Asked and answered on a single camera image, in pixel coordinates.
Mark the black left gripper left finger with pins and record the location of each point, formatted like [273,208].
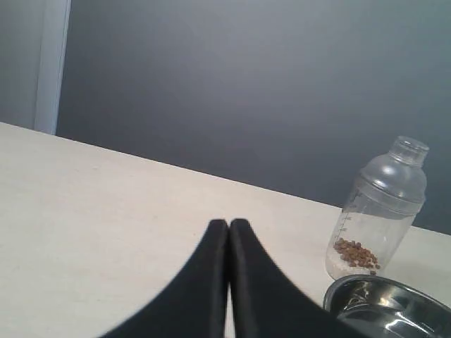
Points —
[194,303]

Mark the round stainless steel pan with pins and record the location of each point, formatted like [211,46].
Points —
[380,307]

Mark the white door frame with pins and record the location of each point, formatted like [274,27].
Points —
[51,64]

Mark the clear plastic shaker bottle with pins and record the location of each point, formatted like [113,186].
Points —
[388,193]

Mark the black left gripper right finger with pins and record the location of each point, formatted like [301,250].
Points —
[265,302]

